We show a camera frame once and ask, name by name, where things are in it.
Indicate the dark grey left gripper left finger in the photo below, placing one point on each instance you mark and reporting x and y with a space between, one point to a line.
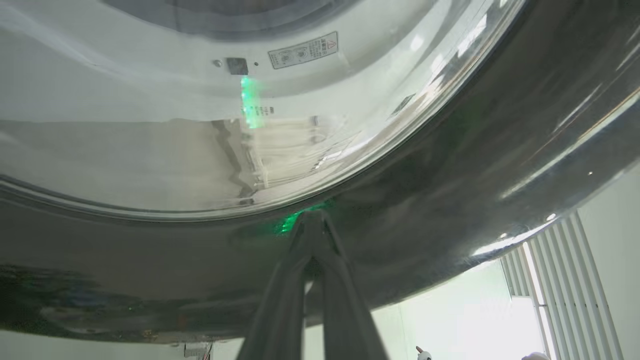
280 310

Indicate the white vertical slatted blind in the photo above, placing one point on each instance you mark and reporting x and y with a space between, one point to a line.
570 290

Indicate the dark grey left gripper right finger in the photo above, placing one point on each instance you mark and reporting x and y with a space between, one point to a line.
345 310

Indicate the white front-load washing machine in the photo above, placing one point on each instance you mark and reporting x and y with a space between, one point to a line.
150 75

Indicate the grey warning sticker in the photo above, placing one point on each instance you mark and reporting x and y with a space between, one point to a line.
304 50

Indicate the black-rimmed glass washer door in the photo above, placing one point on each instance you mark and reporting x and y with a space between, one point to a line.
450 200

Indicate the grey rubber door gasket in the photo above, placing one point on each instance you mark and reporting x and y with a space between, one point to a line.
225 20

